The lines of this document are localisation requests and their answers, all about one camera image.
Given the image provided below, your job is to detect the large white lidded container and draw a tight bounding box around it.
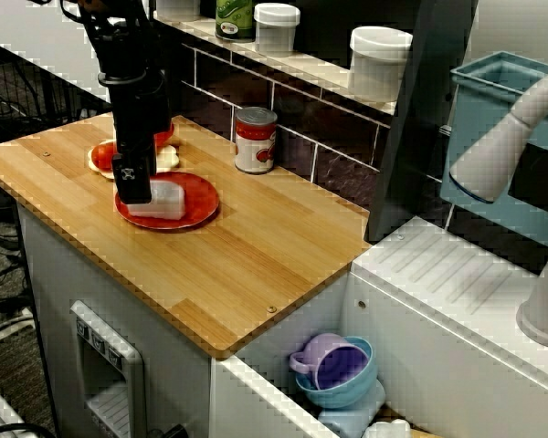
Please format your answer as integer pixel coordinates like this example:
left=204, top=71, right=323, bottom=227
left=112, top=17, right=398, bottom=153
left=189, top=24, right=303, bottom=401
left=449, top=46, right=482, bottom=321
left=348, top=26, right=414, bottom=104

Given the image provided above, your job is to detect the white kitchen cabinet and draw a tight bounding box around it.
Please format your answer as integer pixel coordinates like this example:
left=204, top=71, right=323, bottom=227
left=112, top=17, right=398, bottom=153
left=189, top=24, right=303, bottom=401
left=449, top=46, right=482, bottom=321
left=16, top=200, right=216, bottom=438

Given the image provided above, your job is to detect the red toy sausage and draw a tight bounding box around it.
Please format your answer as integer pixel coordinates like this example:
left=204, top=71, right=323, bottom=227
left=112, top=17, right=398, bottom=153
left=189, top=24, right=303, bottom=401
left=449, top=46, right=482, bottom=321
left=90, top=122, right=175, bottom=170

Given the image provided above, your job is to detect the small white toy item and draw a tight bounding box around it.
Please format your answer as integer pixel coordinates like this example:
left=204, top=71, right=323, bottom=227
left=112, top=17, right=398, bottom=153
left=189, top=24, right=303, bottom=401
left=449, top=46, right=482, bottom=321
left=363, top=418, right=415, bottom=438

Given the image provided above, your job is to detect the light blue bowl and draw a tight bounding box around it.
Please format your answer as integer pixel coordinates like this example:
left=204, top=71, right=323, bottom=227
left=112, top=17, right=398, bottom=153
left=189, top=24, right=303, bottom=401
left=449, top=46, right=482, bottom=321
left=294, top=336, right=379, bottom=410

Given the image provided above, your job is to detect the white plastic container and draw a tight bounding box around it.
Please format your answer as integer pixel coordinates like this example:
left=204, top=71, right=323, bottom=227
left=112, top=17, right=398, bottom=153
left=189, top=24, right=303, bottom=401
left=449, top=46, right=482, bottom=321
left=156, top=0, right=202, bottom=22

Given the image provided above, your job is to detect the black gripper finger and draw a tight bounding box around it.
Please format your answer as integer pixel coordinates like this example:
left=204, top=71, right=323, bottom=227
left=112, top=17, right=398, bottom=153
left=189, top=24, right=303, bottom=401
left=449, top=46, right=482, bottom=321
left=111, top=153, right=157, bottom=205

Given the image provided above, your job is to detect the black floor cable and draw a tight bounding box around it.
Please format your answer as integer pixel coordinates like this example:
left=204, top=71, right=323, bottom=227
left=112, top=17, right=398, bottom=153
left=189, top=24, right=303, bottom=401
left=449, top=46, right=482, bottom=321
left=0, top=422, right=189, bottom=438

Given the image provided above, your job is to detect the white toy sink unit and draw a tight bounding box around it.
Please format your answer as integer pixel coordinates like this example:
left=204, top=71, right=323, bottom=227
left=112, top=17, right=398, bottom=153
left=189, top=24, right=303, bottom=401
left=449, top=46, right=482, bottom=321
left=209, top=214, right=548, bottom=438

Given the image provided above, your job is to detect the grey toy faucet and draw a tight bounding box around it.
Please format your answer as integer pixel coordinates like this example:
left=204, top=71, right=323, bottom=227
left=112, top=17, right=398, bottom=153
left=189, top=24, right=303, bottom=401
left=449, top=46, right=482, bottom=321
left=449, top=67, right=548, bottom=350

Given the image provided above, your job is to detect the red round plate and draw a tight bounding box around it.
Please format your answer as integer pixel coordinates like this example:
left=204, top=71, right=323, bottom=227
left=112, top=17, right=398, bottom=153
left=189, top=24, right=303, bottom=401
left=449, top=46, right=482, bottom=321
left=113, top=172, right=221, bottom=230

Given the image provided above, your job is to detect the dark grey cabinet post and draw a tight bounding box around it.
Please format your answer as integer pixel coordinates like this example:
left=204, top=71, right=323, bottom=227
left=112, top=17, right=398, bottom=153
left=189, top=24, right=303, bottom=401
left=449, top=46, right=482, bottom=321
left=367, top=0, right=480, bottom=243

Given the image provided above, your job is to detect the white soap bar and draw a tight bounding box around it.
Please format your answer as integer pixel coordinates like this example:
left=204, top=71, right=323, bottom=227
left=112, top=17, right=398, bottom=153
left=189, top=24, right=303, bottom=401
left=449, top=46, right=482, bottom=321
left=126, top=180, right=187, bottom=219

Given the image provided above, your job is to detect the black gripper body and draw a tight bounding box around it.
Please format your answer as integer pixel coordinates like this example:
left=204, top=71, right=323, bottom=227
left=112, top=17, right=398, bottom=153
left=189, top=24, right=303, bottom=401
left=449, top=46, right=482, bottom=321
left=107, top=68, right=174, bottom=179

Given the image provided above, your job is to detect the purple toy cup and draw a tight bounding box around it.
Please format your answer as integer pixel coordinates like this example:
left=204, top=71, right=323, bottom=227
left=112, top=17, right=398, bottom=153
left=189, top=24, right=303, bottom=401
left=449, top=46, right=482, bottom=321
left=288, top=332, right=371, bottom=391

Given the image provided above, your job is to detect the teal plastic bin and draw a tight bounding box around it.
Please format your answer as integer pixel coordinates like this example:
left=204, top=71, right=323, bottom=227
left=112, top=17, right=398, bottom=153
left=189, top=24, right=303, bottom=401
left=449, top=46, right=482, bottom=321
left=439, top=50, right=548, bottom=250

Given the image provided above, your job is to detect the cream scalloped plate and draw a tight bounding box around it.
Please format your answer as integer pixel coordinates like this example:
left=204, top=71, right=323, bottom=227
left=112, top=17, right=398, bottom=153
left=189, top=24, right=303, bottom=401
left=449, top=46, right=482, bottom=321
left=86, top=136, right=184, bottom=182

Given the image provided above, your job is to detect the tomato soup can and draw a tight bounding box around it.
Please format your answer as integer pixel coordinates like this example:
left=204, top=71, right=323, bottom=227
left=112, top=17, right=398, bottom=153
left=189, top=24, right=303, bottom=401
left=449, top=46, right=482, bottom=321
left=234, top=106, right=279, bottom=175

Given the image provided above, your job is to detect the small white lidded container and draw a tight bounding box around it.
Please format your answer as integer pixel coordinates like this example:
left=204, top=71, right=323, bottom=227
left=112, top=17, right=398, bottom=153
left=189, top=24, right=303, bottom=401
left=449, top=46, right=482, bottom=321
left=253, top=3, right=301, bottom=58

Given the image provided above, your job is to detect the green vegetable can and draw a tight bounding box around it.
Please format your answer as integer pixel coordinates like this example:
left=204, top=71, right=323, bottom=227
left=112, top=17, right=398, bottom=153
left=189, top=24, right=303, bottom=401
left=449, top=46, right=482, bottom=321
left=214, top=0, right=257, bottom=43

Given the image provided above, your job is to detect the pale blue plastic block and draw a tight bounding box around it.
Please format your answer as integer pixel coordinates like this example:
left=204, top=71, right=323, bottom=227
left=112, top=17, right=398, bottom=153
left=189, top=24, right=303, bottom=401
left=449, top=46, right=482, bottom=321
left=317, top=387, right=389, bottom=438

